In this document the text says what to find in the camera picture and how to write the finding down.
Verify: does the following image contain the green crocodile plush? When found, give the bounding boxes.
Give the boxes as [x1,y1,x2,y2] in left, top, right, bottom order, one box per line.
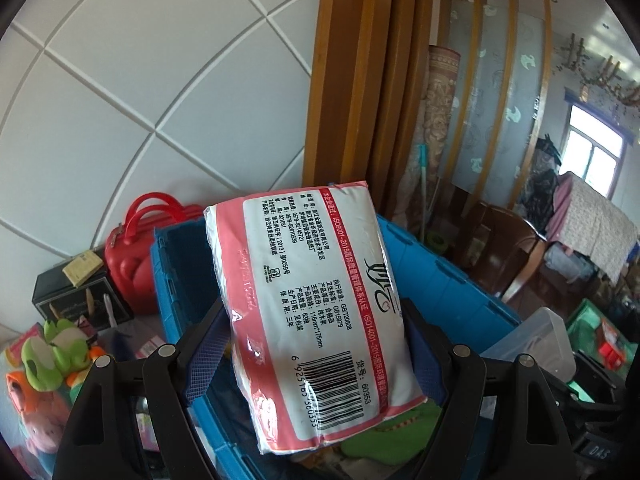
[341,401,442,466]

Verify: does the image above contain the clear plastic floss box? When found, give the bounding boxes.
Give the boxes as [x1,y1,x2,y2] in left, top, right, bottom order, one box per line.
[482,307,576,382]

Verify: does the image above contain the pink white tissue pack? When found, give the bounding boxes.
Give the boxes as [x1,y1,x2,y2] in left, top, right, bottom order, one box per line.
[204,181,425,455]

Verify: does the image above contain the blue plastic folding crate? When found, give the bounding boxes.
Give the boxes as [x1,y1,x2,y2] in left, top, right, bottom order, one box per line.
[151,219,521,479]

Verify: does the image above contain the dark green turtle plush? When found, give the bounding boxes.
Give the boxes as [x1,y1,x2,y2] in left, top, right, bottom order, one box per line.
[65,360,94,404]

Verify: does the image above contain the black framed box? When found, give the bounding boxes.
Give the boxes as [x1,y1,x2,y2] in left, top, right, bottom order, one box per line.
[32,260,134,330]

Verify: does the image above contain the light green frog plush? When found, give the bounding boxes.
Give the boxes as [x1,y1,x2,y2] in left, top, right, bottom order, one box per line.
[21,318,91,392]

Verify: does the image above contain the red plastic toy case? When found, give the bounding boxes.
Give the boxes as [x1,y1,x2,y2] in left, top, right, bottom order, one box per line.
[104,192,204,315]

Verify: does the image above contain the dark wooden chair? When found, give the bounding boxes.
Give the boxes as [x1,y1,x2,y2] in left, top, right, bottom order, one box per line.
[452,202,548,304]

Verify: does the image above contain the orange hooded pink plush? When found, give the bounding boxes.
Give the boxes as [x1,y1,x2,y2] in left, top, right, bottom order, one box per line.
[6,370,70,454]

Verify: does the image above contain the yellow sticky notepad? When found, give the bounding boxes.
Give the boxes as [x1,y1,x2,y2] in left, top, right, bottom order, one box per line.
[62,250,104,288]

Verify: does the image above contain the rolled patterned carpet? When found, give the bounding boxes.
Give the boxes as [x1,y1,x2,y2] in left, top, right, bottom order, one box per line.
[393,46,460,233]

